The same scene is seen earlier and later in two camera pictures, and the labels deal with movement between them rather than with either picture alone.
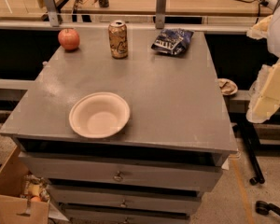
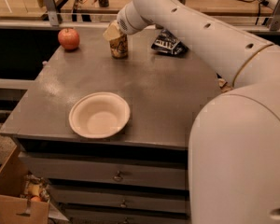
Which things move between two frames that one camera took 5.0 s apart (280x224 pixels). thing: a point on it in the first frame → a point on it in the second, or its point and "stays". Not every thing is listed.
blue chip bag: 173,41 stays
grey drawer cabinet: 172,149 stays
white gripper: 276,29 → 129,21
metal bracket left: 51,6 stays
